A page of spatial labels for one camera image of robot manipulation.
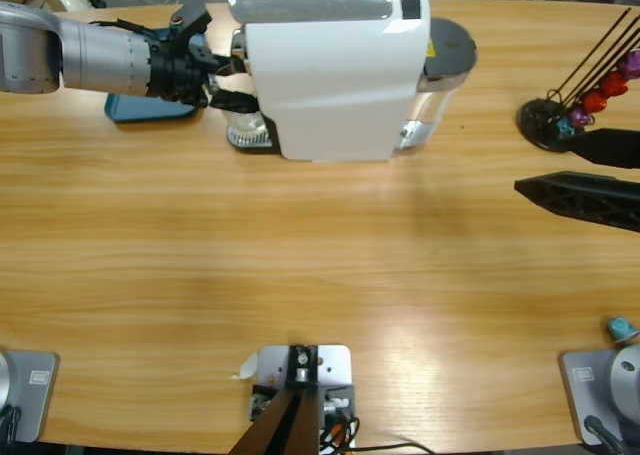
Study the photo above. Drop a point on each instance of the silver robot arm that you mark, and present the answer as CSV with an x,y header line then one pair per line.
x,y
75,55

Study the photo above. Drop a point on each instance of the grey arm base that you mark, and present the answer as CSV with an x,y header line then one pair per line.
x,y
600,380
30,390

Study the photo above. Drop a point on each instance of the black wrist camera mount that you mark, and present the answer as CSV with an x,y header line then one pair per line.
x,y
192,17

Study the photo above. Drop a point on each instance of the yellow warning sticker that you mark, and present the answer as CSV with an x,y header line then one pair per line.
x,y
429,50

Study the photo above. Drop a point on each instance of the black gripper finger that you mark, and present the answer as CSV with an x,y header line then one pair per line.
x,y
590,197
610,147

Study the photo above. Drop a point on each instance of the clear water tank dark lid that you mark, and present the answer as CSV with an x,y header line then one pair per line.
x,y
447,50

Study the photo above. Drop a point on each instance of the red coffee capsule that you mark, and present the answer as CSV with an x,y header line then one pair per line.
x,y
614,85
595,102

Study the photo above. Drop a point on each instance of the dark brown mount post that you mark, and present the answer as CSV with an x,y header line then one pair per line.
x,y
285,425

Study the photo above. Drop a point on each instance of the teal coffee capsule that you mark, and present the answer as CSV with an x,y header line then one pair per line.
x,y
565,127
620,329

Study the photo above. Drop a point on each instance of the clear glass cup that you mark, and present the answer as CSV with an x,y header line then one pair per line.
x,y
245,125

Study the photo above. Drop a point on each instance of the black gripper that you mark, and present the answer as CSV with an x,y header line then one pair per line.
x,y
180,72

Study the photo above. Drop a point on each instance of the white capsule coffee machine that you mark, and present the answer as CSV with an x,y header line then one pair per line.
x,y
330,85

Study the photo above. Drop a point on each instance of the teal plastic tray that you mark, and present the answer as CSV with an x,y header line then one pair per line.
x,y
145,112

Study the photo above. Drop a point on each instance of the white mount block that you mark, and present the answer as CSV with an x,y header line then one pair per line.
x,y
335,365

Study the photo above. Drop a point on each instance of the purple coffee capsule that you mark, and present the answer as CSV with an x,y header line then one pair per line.
x,y
630,65
581,116

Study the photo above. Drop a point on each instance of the black caster wheel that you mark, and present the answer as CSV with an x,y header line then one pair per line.
x,y
95,0

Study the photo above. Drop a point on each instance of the white paper tag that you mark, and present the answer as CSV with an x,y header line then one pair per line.
x,y
247,367

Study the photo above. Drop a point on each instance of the black capsule stand with rods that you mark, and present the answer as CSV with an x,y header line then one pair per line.
x,y
542,132

